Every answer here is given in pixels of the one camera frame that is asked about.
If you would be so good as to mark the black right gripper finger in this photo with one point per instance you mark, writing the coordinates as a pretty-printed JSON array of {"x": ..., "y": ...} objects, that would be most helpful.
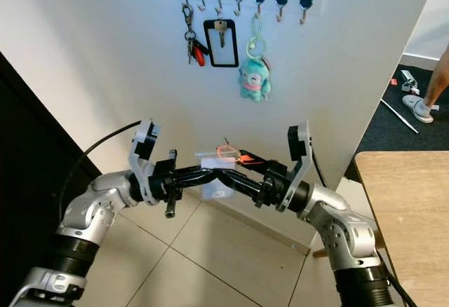
[
  {"x": 247, "y": 184},
  {"x": 261, "y": 165}
]

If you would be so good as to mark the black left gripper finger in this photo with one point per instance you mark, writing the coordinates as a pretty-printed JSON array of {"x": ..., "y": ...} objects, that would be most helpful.
[
  {"x": 210, "y": 172},
  {"x": 207, "y": 180}
]

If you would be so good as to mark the clear key pouch orange tag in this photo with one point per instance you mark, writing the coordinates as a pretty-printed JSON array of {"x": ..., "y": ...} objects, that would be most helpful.
[{"x": 214, "y": 191}]

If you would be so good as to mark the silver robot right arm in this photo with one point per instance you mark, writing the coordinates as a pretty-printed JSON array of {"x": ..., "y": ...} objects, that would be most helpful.
[{"x": 340, "y": 230}]

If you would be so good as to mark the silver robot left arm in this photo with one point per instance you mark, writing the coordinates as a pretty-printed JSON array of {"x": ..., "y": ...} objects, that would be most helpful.
[{"x": 77, "y": 212}]

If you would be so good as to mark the wooden table leg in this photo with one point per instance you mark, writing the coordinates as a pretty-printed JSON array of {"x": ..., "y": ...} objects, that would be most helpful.
[{"x": 321, "y": 253}]

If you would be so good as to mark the black carpet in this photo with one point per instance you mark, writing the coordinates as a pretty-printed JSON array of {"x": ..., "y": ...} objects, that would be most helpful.
[{"x": 379, "y": 135}]

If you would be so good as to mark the key bunch with red fob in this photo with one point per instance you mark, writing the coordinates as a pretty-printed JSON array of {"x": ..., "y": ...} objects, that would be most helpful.
[{"x": 198, "y": 55}]

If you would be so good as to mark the wooden table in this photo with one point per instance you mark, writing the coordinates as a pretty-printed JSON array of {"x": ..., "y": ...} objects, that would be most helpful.
[{"x": 410, "y": 216}]

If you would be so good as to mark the thin white stick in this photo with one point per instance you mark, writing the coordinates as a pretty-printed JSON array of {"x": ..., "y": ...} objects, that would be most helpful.
[{"x": 400, "y": 116}]

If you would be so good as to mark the silver key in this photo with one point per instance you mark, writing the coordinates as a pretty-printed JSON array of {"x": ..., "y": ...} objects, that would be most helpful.
[{"x": 221, "y": 29}]

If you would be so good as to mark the dark brown door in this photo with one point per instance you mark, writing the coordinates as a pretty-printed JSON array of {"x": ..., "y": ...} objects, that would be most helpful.
[{"x": 28, "y": 209}]

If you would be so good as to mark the grey white shoe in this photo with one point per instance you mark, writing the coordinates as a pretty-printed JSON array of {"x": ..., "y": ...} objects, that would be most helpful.
[{"x": 419, "y": 108}]

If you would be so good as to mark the person's bare leg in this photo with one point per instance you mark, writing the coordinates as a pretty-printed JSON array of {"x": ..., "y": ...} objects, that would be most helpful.
[{"x": 440, "y": 76}]

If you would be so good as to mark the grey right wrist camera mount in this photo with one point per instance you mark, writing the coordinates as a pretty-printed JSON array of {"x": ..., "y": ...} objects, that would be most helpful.
[{"x": 302, "y": 163}]

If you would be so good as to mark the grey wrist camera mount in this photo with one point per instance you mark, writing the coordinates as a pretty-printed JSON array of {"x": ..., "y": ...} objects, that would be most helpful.
[
  {"x": 302, "y": 163},
  {"x": 136, "y": 163}
]

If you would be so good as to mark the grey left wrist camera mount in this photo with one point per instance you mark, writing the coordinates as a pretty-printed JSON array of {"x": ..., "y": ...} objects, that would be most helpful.
[{"x": 136, "y": 163}]

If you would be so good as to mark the black rectangular frame key tag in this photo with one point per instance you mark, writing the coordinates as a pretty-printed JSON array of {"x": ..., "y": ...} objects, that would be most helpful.
[{"x": 206, "y": 44}]

